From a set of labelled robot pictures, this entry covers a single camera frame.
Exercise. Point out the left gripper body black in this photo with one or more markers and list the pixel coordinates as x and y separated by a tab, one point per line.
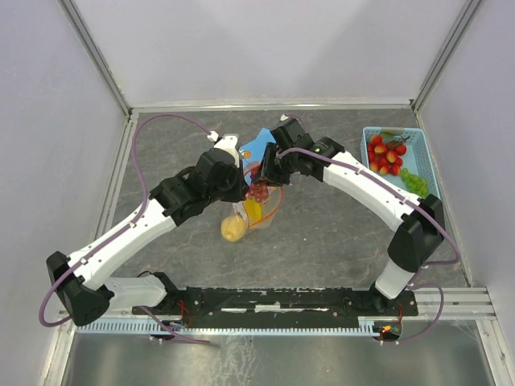
232	190

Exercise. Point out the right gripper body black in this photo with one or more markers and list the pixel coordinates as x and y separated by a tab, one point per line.
277	166

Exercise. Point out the purple grapes bunch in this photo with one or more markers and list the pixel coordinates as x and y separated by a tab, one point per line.
258	192

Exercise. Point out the clear zip bag orange zipper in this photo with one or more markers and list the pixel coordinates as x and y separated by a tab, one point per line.
269	207

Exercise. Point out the yellow banana toy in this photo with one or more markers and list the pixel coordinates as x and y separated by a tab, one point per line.
253	210

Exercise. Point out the yellow lemon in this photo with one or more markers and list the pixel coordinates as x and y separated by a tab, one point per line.
233	227

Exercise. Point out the green grapes bunch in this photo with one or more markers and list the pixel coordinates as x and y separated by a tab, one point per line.
415	184

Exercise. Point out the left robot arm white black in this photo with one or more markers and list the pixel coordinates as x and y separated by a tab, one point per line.
80	278

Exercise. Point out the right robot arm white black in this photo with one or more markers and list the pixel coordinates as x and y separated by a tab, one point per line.
417	223

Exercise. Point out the blue cartoon print cloth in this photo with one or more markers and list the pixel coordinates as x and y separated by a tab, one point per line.
254	150

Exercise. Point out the red berry cluster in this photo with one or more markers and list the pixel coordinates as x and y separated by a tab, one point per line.
385	154

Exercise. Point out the blue plastic basket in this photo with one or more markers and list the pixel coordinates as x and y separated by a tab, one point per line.
417	158

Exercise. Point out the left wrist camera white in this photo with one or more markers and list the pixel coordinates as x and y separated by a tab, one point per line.
226	142

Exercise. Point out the aluminium frame rail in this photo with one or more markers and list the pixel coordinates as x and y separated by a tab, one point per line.
276	104

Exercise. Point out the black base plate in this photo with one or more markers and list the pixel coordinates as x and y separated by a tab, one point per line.
274	308

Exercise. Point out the light blue cable duct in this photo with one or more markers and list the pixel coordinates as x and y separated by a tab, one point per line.
147	326

